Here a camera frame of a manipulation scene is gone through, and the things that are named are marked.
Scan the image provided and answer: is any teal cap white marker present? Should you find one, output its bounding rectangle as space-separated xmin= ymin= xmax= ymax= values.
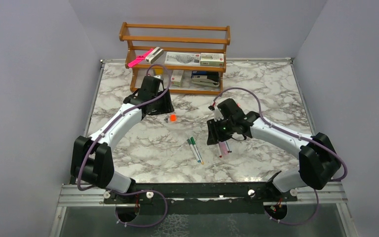
xmin=187 ymin=139 xmax=201 ymax=163

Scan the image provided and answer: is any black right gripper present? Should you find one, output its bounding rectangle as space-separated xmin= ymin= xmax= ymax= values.
xmin=207 ymin=116 xmax=235 ymax=145

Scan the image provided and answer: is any black grey stapler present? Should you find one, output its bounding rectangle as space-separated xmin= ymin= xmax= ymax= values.
xmin=191 ymin=71 xmax=220 ymax=87

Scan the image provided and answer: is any black front mounting rail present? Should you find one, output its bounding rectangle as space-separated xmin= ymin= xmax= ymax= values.
xmin=104 ymin=182 xmax=298 ymax=215

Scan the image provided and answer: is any orange highlighter cap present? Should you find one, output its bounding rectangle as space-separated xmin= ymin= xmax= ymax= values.
xmin=169 ymin=114 xmax=177 ymax=122

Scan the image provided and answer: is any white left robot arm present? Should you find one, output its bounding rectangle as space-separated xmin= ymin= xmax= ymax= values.
xmin=70 ymin=76 xmax=174 ymax=203

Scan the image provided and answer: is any wooden two-tier shelf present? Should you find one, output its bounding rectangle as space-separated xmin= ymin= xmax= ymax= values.
xmin=119 ymin=22 xmax=231 ymax=95

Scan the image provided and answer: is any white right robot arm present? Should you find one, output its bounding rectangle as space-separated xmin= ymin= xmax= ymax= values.
xmin=207 ymin=99 xmax=341 ymax=201

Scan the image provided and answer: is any pink highlighter pen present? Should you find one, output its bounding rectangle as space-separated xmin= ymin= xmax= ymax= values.
xmin=219 ymin=142 xmax=229 ymax=158

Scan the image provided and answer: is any green white staples box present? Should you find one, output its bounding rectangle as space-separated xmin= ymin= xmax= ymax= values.
xmin=200 ymin=53 xmax=225 ymax=67

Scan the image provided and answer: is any small white red box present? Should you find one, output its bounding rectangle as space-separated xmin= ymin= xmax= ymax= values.
xmin=171 ymin=70 xmax=184 ymax=87

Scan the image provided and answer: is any green cap white marker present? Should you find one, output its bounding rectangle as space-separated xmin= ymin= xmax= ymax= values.
xmin=190 ymin=137 xmax=204 ymax=164

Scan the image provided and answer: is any pink cap white marker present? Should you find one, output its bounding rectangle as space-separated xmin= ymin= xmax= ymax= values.
xmin=217 ymin=143 xmax=223 ymax=158

